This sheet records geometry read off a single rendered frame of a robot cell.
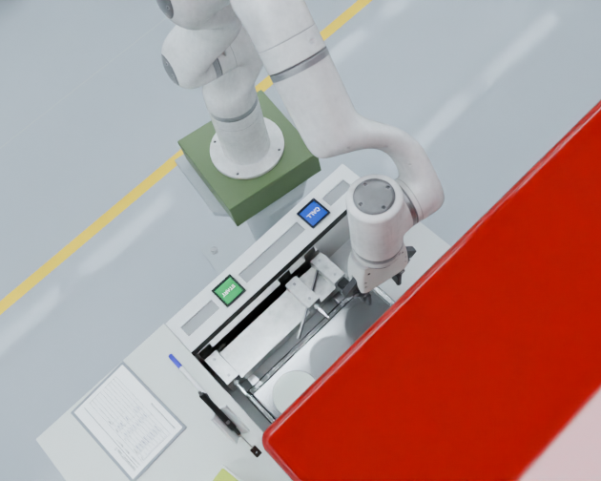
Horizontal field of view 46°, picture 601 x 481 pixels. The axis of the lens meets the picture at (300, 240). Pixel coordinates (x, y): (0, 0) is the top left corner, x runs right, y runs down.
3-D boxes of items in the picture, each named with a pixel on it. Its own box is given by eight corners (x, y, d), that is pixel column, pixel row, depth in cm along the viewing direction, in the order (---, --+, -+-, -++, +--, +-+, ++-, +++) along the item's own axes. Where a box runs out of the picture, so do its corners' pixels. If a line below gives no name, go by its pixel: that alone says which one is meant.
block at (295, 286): (321, 302, 160) (319, 297, 157) (310, 312, 159) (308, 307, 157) (297, 280, 163) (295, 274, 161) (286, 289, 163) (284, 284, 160)
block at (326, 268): (345, 278, 162) (344, 273, 159) (335, 288, 161) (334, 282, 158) (321, 257, 165) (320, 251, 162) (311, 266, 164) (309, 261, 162)
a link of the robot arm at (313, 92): (354, 25, 106) (433, 198, 116) (262, 76, 103) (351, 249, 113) (377, 20, 97) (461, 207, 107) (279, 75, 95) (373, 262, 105)
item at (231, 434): (258, 437, 140) (242, 423, 128) (243, 451, 139) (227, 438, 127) (238, 415, 143) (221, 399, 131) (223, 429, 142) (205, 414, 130)
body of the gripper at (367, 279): (389, 212, 118) (390, 242, 128) (339, 244, 116) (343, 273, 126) (416, 244, 115) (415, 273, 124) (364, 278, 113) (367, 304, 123)
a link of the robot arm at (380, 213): (387, 203, 116) (341, 233, 115) (386, 158, 105) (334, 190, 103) (418, 240, 112) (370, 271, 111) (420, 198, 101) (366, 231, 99)
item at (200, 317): (375, 214, 175) (371, 185, 162) (208, 370, 163) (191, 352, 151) (347, 192, 179) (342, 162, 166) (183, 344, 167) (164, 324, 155)
